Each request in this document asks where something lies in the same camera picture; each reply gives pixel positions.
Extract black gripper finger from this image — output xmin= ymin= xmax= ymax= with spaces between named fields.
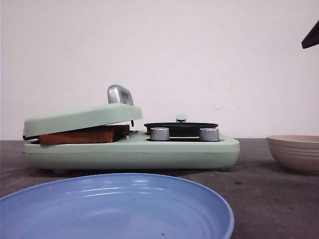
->
xmin=301 ymin=23 xmax=319 ymax=49

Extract beige ribbed bowl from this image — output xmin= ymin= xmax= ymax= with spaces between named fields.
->
xmin=267 ymin=135 xmax=319 ymax=174

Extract mint green sandwich maker lid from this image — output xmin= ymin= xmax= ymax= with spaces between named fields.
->
xmin=22 ymin=85 xmax=143 ymax=140

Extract white bread slice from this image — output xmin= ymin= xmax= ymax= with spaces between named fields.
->
xmin=39 ymin=124 xmax=130 ymax=145

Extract mint green breakfast maker base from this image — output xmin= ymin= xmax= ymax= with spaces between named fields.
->
xmin=24 ymin=130 xmax=240 ymax=171

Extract right silver control knob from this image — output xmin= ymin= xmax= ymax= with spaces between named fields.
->
xmin=199 ymin=128 xmax=220 ymax=142

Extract silver control knob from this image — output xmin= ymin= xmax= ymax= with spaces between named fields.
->
xmin=150 ymin=127 xmax=170 ymax=141
xmin=199 ymin=128 xmax=220 ymax=142

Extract black round frying pan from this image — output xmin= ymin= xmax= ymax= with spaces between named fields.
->
xmin=144 ymin=121 xmax=219 ymax=137

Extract left silver control knob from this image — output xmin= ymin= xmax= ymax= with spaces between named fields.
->
xmin=150 ymin=127 xmax=170 ymax=141

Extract blue plastic plate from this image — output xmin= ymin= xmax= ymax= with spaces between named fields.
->
xmin=0 ymin=173 xmax=234 ymax=239

